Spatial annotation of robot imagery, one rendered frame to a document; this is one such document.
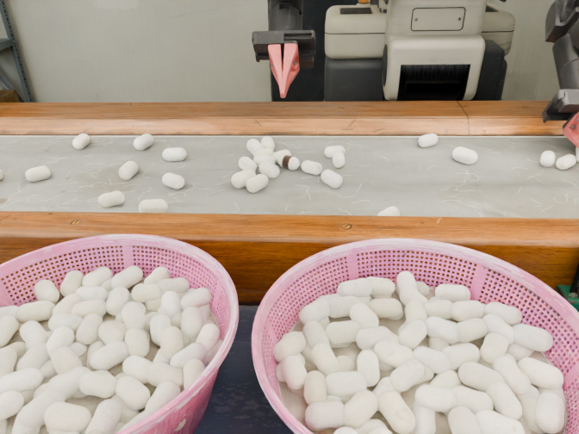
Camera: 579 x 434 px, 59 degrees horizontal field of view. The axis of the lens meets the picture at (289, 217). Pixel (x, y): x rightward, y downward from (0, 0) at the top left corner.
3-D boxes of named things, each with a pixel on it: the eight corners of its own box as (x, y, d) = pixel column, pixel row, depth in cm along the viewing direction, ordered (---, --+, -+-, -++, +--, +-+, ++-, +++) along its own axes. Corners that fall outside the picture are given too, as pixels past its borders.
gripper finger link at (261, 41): (295, 83, 78) (297, 33, 81) (250, 83, 79) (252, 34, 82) (298, 107, 84) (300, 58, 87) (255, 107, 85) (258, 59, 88)
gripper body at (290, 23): (314, 39, 80) (315, 1, 83) (251, 40, 81) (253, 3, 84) (315, 64, 87) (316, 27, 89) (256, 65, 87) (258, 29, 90)
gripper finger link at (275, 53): (312, 83, 78) (313, 32, 81) (265, 83, 78) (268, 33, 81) (313, 106, 84) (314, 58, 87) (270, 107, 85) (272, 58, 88)
